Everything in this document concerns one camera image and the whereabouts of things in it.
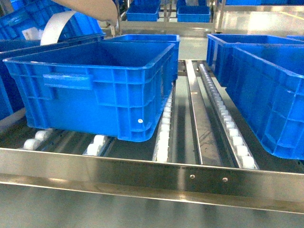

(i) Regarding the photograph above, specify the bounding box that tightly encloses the beige plastic dustpan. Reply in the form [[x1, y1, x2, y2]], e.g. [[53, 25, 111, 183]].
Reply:
[[54, 0, 118, 26]]

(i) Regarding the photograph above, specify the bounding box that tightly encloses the blue plastic crate right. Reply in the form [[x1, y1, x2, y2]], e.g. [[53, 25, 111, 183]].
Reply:
[[226, 45, 304, 160]]

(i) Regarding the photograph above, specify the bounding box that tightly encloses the blue plastic crate left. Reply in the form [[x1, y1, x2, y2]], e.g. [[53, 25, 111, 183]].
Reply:
[[3, 41, 174, 142]]

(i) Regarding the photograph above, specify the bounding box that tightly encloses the white curved strap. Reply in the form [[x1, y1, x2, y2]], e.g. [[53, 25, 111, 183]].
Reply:
[[39, 10, 78, 46]]

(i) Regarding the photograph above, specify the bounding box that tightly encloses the blue crate far left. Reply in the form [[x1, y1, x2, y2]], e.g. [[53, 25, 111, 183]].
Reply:
[[0, 0, 105, 119]]

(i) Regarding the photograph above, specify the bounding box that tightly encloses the blue plastic crate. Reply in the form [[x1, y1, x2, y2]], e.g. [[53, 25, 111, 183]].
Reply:
[[3, 41, 174, 142], [226, 45, 304, 160]]

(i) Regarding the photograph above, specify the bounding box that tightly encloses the stainless steel shelf rack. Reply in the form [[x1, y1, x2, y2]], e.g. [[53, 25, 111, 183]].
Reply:
[[0, 0, 304, 216]]

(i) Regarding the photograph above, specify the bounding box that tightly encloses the blue crate behind right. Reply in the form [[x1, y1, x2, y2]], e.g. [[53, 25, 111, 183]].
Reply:
[[206, 33, 304, 87]]

